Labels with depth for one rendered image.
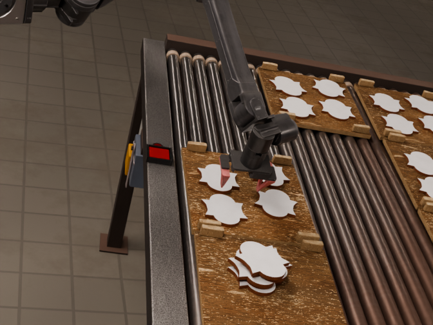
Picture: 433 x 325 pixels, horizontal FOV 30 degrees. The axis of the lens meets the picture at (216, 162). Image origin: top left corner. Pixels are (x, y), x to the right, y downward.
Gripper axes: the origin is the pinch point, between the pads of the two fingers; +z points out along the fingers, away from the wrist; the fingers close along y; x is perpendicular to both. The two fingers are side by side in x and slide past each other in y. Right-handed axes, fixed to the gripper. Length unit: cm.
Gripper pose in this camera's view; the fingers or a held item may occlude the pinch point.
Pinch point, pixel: (240, 186)
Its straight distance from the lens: 207.3
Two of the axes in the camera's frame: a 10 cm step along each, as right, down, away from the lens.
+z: -2.7, 6.9, 6.7
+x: -1.1, -7.2, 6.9
